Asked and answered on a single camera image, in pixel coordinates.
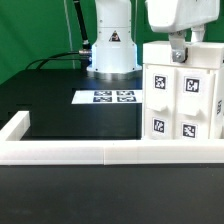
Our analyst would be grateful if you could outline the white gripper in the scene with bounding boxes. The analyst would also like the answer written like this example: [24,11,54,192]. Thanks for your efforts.
[146,0,220,63]

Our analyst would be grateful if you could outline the white cabinet door panel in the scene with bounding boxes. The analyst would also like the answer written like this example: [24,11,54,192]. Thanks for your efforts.
[175,69,214,140]
[144,65,176,140]

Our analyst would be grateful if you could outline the white cabinet body box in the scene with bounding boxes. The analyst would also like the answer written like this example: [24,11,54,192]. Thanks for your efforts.
[142,65,224,140]

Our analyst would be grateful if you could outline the small white tagged cube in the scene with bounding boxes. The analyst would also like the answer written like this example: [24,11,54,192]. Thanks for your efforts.
[143,41,224,69]

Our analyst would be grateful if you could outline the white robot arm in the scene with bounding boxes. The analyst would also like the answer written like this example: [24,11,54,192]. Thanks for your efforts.
[87,0,220,80]

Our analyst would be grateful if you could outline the white U-shaped fence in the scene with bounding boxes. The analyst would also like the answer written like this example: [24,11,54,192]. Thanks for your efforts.
[0,111,224,165]

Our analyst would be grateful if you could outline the black ribbed robot cable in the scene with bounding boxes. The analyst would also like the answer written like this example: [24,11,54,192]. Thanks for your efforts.
[73,0,92,51]

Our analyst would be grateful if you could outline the flat white tag base plate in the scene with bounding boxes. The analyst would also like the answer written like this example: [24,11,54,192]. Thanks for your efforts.
[72,90,142,104]

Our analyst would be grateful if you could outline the black cables on table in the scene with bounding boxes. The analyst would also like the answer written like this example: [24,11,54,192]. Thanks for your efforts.
[25,49,92,70]

